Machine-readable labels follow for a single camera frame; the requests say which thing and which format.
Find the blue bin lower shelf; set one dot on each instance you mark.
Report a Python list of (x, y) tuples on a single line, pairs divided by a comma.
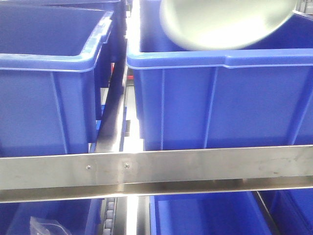
[(228, 213)]

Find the blue plastic bin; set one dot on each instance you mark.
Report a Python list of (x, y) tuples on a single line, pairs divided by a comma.
[(55, 57), (258, 96)]

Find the blue plastic bin left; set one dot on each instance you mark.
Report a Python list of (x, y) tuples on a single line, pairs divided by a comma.
[(55, 57)]

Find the clear plastic bag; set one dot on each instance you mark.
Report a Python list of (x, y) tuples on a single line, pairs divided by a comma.
[(40, 226)]

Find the blue bin lower far right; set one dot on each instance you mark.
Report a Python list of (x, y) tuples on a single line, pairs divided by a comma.
[(291, 210)]

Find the stainless steel shelf rack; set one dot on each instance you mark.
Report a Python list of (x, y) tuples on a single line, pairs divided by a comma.
[(106, 173)]

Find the green plate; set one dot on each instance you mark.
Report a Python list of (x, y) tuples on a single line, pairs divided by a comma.
[(222, 24)]

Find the blue bin lower left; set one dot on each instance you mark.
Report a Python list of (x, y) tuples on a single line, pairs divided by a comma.
[(79, 217)]

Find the blue plastic bin right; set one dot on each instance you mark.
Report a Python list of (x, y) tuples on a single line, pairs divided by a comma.
[(258, 96)]

